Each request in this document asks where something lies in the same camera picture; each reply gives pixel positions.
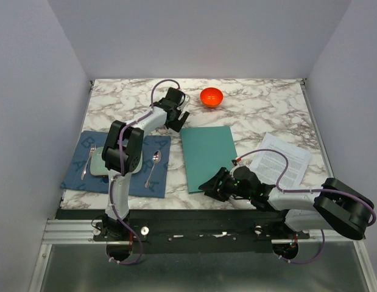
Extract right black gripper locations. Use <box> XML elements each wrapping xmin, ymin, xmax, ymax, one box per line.
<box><xmin>199</xmin><ymin>166</ymin><xmax>253</xmax><ymax>202</ymax></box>

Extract teal file folder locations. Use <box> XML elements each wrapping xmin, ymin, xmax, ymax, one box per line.
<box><xmin>180</xmin><ymin>126</ymin><xmax>237</xmax><ymax>193</ymax></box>

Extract printed white paper sheets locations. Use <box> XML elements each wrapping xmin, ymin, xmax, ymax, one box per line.
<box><xmin>249</xmin><ymin>133</ymin><xmax>312</xmax><ymax>189</ymax></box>

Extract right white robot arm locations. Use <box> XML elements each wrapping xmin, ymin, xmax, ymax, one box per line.
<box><xmin>199</xmin><ymin>166</ymin><xmax>376</xmax><ymax>240</ymax></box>

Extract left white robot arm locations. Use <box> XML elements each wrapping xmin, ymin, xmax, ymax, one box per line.
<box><xmin>102</xmin><ymin>88</ymin><xmax>189</xmax><ymax>240</ymax></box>

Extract orange plastic bowl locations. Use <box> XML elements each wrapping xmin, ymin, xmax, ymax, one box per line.
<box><xmin>200</xmin><ymin>87</ymin><xmax>224</xmax><ymax>108</ymax></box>

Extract silver metal spoon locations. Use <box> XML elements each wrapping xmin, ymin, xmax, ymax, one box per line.
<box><xmin>145</xmin><ymin>150</ymin><xmax>162</xmax><ymax>188</ymax></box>

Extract blue lettered placemat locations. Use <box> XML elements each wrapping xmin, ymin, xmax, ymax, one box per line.
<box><xmin>60</xmin><ymin>131</ymin><xmax>171</xmax><ymax>198</ymax></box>

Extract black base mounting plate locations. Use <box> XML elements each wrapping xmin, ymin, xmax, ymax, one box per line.
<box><xmin>55</xmin><ymin>208</ymin><xmax>349</xmax><ymax>255</ymax></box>

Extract pale green divided plate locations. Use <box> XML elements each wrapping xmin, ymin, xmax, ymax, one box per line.
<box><xmin>90</xmin><ymin>147</ymin><xmax>143</xmax><ymax>177</ymax></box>

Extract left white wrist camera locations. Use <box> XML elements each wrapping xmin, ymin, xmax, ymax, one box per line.
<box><xmin>177</xmin><ymin>94</ymin><xmax>190</xmax><ymax>111</ymax></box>

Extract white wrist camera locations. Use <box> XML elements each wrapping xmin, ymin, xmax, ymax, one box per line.
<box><xmin>231</xmin><ymin>158</ymin><xmax>241</xmax><ymax>171</ymax></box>
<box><xmin>177</xmin><ymin>94</ymin><xmax>190</xmax><ymax>111</ymax></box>

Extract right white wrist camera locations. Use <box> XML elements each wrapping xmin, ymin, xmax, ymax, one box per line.
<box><xmin>231</xmin><ymin>158</ymin><xmax>241</xmax><ymax>171</ymax></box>

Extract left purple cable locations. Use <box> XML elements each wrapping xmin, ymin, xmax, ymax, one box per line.
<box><xmin>108</xmin><ymin>79</ymin><xmax>181</xmax><ymax>266</ymax></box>

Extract purple cable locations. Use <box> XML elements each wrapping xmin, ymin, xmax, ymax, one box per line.
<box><xmin>108</xmin><ymin>79</ymin><xmax>181</xmax><ymax>266</ymax></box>
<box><xmin>232</xmin><ymin>149</ymin><xmax>377</xmax><ymax>265</ymax></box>

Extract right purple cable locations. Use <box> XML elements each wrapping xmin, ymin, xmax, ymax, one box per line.
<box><xmin>232</xmin><ymin>149</ymin><xmax>377</xmax><ymax>265</ymax></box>

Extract aluminium extrusion rail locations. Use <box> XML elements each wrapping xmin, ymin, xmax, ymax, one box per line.
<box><xmin>30</xmin><ymin>220</ymin><xmax>377</xmax><ymax>291</ymax></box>

